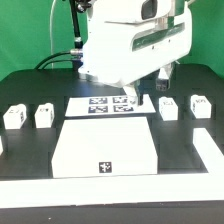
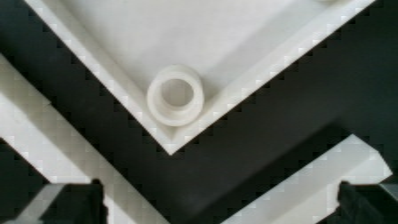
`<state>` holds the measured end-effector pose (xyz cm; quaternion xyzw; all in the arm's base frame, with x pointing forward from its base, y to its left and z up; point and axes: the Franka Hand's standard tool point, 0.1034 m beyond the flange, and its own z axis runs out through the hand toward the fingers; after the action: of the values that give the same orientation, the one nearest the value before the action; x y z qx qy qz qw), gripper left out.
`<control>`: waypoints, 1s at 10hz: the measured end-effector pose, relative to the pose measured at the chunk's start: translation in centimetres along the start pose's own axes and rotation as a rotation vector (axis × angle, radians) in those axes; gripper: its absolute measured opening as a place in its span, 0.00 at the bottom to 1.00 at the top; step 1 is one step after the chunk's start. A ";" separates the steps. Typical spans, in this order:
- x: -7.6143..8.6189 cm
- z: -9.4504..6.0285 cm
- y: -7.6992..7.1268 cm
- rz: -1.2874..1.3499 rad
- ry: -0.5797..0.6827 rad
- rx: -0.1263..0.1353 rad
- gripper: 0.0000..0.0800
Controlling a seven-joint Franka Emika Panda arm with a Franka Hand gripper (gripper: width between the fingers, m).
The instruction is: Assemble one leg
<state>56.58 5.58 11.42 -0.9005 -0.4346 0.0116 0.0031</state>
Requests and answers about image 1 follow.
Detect white square table top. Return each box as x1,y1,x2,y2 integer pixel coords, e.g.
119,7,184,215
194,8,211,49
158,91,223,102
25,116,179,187
51,117,158,178

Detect white L-shaped obstacle fence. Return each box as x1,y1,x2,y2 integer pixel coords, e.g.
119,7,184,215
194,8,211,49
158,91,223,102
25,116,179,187
0,128,224,209

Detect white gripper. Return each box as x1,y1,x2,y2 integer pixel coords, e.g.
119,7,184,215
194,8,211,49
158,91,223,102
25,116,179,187
78,6,192,105

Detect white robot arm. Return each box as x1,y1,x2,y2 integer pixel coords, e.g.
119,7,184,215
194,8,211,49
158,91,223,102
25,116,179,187
77,0,192,105

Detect white cable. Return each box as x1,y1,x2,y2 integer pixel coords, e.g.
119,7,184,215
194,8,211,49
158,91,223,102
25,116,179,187
49,0,58,69

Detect black cables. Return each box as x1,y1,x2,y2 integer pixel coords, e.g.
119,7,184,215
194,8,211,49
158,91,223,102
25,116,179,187
34,49,84,70

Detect white part at left edge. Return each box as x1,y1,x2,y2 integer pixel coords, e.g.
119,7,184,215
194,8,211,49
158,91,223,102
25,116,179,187
0,136,4,156

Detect white sheet with markers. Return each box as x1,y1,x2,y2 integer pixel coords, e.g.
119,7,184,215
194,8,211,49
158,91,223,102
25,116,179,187
65,94,156,118

